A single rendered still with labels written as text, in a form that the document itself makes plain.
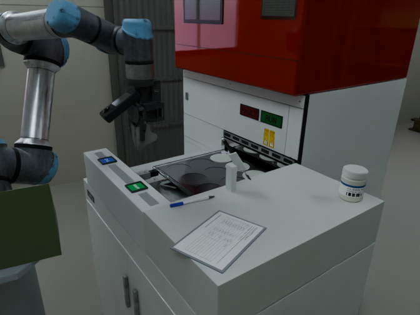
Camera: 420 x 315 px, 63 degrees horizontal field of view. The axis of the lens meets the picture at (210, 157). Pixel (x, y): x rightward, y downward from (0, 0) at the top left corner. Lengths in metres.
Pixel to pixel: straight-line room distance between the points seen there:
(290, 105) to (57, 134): 2.42
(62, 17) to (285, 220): 0.75
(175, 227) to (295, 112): 0.64
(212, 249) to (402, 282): 1.81
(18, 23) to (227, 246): 0.83
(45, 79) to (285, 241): 0.93
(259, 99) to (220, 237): 0.72
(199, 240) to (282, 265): 0.21
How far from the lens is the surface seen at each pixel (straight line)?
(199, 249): 0.83
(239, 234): 0.89
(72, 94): 3.25
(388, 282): 2.46
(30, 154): 1.25
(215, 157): 1.51
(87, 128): 3.34
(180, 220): 0.94
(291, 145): 1.34
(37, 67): 1.32
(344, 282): 1.19
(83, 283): 2.29
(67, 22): 0.94
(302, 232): 0.93
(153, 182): 1.28
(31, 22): 1.09
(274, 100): 1.37
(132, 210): 1.07
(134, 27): 0.93
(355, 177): 1.08
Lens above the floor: 1.47
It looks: 22 degrees down
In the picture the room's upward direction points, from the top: 1 degrees clockwise
